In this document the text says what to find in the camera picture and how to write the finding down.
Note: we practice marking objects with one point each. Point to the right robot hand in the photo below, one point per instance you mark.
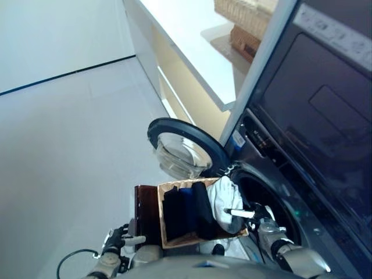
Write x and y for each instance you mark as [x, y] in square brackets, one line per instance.
[263, 213]

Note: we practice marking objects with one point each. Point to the round glass washer door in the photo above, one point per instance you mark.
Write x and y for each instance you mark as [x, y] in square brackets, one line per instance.
[203, 139]

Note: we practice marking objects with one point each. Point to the black garment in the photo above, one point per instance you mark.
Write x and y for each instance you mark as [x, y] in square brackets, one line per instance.
[203, 209]
[173, 215]

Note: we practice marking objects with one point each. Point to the dark brown glossy stool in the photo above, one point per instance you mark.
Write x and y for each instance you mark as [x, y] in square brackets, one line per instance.
[146, 209]

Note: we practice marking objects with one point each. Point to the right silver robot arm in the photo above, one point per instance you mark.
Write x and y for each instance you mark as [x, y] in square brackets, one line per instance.
[287, 250]

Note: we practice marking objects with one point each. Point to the grey robot torso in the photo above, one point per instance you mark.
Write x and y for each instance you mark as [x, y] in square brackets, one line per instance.
[189, 268]

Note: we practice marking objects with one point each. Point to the left silver robot leg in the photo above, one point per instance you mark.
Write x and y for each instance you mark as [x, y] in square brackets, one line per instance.
[146, 255]

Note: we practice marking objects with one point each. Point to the white garment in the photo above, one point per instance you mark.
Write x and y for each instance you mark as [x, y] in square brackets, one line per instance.
[225, 194]

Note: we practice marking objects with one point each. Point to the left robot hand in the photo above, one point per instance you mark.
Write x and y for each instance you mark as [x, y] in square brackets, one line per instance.
[114, 241]

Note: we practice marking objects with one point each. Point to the light wicker storage basket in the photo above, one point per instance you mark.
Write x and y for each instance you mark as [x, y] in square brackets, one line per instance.
[247, 14]

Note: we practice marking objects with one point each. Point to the white counter cabinet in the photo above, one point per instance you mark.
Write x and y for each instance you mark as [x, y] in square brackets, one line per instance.
[191, 43]

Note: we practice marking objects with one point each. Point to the wicker laundry basket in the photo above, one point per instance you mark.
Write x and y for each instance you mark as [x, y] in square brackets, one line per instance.
[186, 242]

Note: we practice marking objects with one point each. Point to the blue washer sticker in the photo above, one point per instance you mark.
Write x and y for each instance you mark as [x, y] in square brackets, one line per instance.
[239, 140]

